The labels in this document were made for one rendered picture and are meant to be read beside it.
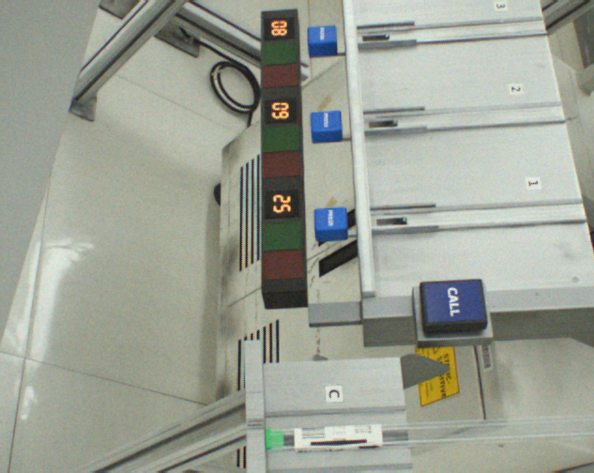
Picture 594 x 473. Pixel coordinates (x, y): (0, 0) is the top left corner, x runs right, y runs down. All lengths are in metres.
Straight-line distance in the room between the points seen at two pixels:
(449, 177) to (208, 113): 1.06
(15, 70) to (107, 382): 0.74
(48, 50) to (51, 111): 0.06
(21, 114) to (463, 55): 0.43
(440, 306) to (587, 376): 0.53
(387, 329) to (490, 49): 0.32
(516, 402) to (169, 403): 0.64
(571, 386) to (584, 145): 0.47
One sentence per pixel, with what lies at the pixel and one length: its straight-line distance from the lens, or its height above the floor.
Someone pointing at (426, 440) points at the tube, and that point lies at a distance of 0.64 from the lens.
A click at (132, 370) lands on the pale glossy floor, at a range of 1.49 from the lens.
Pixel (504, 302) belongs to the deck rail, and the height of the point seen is 0.80.
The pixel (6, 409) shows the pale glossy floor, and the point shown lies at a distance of 1.37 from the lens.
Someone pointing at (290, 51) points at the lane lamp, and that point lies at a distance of 0.95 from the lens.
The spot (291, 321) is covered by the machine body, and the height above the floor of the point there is 0.26.
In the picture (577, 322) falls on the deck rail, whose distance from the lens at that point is 0.81.
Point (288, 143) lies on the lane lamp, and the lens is 0.88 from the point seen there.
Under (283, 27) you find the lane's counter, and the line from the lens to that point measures 0.98.
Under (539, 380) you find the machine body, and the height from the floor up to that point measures 0.62.
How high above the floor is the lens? 1.20
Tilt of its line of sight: 41 degrees down
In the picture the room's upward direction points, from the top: 58 degrees clockwise
